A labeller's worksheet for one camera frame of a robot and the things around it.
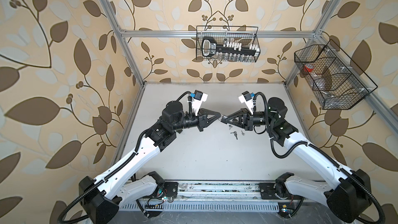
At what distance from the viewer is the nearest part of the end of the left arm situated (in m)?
0.56

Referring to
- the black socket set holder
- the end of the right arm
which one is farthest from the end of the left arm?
the black socket set holder

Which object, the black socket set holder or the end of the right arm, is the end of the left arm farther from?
the black socket set holder

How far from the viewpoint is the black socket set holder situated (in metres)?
0.84

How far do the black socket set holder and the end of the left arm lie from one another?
1.33ft
